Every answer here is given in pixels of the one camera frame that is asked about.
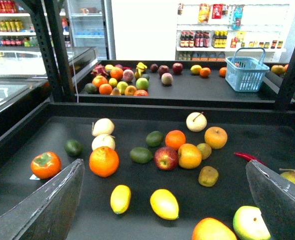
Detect green avocado centre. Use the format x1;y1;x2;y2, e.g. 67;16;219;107
129;147;153;164

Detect large orange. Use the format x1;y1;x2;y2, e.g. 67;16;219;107
89;146;120;178

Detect white pear lower left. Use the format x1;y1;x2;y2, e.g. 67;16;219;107
91;134;116;151

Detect golden orange apple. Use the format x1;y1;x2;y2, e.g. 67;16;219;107
204;126;228;150

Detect pile of assorted fruit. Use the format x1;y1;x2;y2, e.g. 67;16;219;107
84;62;150;96

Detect black far fruit shelf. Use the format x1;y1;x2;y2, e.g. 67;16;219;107
77;61;285;109

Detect yellow orange fruit centre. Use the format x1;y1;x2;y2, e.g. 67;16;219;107
177;143;202;170

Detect orange far by basket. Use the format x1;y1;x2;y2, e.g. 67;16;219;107
219;67;227;78

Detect dark green avocado left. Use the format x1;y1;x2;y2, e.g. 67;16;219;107
64;139;83;157

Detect olive kiwi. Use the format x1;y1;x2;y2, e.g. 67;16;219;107
196;143;212;160
198;166;219;188

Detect green apple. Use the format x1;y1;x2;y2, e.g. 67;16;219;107
233;205;271;240

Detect yellow lemon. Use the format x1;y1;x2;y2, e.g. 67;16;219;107
110;184;132;215
149;188;179;221
190;64;202;75

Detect olive kiwi lower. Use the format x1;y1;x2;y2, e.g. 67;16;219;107
198;166;219;188

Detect dark red apple far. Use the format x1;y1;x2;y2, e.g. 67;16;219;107
172;62;184;75

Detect glass top freezer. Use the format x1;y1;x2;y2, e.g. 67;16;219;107
0;46;99;106

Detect small blue shopping basket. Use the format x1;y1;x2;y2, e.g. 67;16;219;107
225;47;270;93

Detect black fruit shelf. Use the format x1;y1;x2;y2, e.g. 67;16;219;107
0;103;295;240
77;61;285;109

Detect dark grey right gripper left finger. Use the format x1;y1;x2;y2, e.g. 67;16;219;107
0;158;85;240

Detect left drinks shelf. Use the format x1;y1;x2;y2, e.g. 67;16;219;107
0;0;71;48

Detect orange tangerine far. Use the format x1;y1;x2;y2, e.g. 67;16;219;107
199;67;211;78

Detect red yellow mango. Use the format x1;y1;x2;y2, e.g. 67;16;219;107
191;217;237;240

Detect orange persimmon green calyx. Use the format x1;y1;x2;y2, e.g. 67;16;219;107
30;151;62;179

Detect black near fruit shelf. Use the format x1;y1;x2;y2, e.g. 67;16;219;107
0;103;295;240

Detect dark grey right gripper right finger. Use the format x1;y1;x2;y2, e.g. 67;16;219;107
245;160;295;240

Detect white pear upper left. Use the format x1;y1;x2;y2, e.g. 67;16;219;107
91;118;115;137

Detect red chili pepper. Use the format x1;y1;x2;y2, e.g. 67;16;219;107
234;152;265;165

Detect glass door fridge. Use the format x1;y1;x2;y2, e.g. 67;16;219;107
65;0;110;60

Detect green lime upper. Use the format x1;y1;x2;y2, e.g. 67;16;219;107
145;131;164;147

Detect olive kiwi upper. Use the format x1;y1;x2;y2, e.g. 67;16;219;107
196;143;212;160

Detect black shelf upright left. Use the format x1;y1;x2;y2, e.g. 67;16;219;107
18;0;75;102

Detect pink peach far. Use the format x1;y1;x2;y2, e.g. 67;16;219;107
161;72;174;86

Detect white wall shelf with bottles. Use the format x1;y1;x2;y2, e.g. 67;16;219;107
175;0;294;62

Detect white pear with stem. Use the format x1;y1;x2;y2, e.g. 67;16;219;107
185;112;207;133

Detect small orange tangerine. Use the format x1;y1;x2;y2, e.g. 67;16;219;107
165;130;186;151

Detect fruit at far right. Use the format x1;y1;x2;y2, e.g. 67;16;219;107
270;64;289;76

